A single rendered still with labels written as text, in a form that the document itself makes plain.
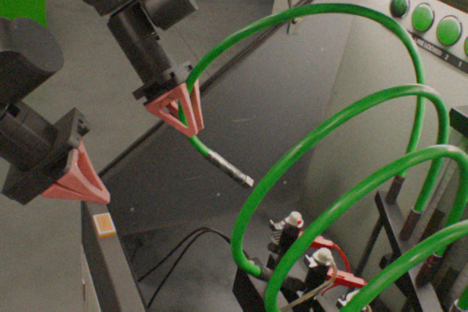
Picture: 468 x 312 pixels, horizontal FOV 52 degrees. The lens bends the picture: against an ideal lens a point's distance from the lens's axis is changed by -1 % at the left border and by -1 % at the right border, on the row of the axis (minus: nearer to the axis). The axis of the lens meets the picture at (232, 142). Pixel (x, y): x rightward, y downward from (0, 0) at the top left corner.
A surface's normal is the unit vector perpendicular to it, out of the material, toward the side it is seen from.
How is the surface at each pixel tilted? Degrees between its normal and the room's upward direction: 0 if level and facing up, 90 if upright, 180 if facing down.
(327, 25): 90
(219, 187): 90
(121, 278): 0
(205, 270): 0
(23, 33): 45
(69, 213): 0
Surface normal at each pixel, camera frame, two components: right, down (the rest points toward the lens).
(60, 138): -0.59, -0.60
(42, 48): 0.81, -0.47
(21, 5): 0.48, 0.54
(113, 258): 0.16, -0.83
